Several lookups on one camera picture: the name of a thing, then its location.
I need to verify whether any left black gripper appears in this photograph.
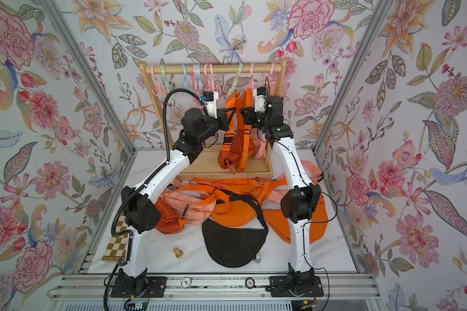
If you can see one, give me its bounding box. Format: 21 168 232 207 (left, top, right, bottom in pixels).
193 108 234 145

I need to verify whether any orange sling bag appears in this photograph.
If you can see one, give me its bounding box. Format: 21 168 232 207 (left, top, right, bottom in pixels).
218 89 254 174
191 178 287 228
262 186 329 245

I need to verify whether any pink sling bag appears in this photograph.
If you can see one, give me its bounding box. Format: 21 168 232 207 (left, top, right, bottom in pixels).
288 160 323 189
160 185 230 225

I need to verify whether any black bag strap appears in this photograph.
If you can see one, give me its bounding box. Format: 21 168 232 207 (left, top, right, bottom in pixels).
201 188 270 269

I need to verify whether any rust orange bag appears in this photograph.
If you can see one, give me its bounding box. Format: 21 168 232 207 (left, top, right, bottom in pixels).
155 196 188 235

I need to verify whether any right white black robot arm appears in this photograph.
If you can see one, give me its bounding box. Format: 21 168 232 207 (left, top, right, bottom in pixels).
241 95 324 297

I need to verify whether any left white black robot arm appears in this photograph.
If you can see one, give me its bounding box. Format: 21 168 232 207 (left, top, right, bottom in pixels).
110 91 235 297

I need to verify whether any green hook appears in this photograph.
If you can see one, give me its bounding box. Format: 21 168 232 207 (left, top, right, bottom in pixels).
227 63 243 97
160 63 171 94

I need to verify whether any far right pink bag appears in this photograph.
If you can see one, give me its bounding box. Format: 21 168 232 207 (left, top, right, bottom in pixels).
250 129 267 159

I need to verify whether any wooden clothes rack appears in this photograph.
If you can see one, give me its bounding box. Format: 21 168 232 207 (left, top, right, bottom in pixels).
138 60 287 181

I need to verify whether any silver chess piece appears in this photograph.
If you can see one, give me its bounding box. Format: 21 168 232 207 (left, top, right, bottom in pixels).
253 253 262 264

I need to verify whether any gold chess piece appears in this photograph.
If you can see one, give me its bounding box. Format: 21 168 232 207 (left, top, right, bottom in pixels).
173 247 184 258

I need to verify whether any wooden chessboard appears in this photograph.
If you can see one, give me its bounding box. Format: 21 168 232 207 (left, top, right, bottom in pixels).
102 215 128 262

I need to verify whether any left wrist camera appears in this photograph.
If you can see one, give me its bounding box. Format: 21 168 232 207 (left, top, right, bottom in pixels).
202 91 219 119

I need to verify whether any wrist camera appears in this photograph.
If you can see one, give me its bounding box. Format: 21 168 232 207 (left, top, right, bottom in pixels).
254 87 269 113
202 91 219 119

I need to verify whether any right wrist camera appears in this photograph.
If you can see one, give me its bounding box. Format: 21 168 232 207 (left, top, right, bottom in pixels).
254 87 269 113

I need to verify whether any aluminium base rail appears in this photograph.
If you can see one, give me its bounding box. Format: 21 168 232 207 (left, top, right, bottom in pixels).
47 273 381 302

